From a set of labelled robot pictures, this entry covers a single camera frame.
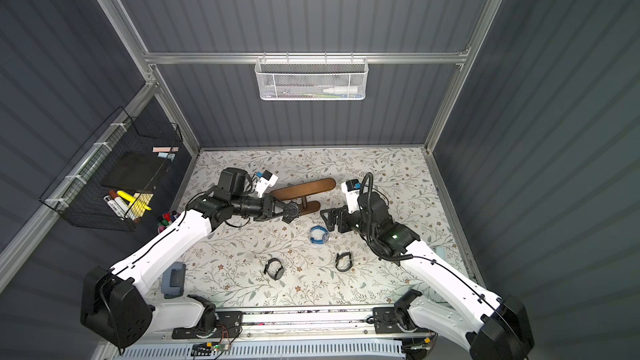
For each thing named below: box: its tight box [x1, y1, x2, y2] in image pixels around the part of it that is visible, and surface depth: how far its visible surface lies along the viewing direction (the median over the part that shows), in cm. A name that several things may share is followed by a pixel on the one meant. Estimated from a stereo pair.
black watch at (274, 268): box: [263, 257, 285, 281], surface depth 86 cm
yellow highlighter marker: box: [116, 190, 153, 211], surface depth 72 cm
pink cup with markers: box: [156, 210, 181, 234], surface depth 84 cm
